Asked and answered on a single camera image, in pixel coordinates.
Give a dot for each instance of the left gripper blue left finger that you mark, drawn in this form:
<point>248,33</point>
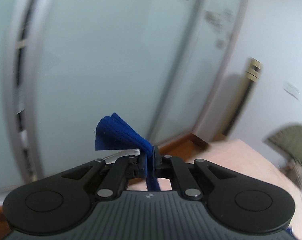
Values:
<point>117,175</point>

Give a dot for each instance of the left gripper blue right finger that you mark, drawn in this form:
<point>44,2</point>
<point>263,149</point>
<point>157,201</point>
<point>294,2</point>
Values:
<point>177,171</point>

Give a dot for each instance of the blue beaded knit sweater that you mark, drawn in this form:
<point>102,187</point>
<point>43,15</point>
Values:
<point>113,133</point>

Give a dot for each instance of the pink bed sheet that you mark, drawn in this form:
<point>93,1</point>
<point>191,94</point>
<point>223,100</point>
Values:
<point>238,156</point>

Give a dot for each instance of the frosted glass wardrobe door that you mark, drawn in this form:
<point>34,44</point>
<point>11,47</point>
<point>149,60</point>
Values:
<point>65,64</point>

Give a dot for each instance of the gold tower fan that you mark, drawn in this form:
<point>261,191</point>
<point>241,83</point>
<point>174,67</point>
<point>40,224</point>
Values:
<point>247,84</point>

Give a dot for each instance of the olive green padded headboard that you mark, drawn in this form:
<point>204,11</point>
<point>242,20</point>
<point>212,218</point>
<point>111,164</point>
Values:
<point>289,140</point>

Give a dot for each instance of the white wall socket pair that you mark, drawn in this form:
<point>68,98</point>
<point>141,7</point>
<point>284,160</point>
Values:
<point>291,89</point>

